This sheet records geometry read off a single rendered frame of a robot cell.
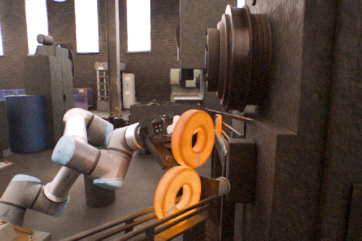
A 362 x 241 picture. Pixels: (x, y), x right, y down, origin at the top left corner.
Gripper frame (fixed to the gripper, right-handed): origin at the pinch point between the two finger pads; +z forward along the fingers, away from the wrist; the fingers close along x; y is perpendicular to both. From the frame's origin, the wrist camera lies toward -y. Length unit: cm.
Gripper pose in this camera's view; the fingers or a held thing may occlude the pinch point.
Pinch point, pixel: (194, 131)
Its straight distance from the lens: 66.7
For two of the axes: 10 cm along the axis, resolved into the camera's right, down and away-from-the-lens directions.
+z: 7.4, -1.8, -6.5
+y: -2.2, -9.8, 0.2
